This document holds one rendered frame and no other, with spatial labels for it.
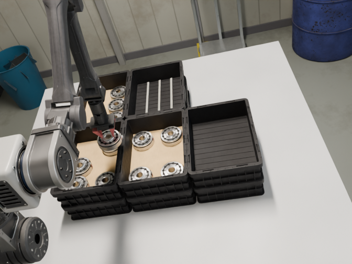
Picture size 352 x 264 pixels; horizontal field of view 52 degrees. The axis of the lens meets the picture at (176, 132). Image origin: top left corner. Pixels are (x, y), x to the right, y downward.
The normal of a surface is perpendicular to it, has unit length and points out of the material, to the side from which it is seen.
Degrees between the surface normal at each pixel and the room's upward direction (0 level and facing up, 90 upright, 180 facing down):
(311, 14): 90
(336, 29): 90
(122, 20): 90
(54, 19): 47
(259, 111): 0
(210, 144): 0
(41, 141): 0
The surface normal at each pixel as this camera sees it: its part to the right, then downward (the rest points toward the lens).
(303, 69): -0.21, -0.68
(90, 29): 0.04, 0.71
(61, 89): -0.02, 0.03
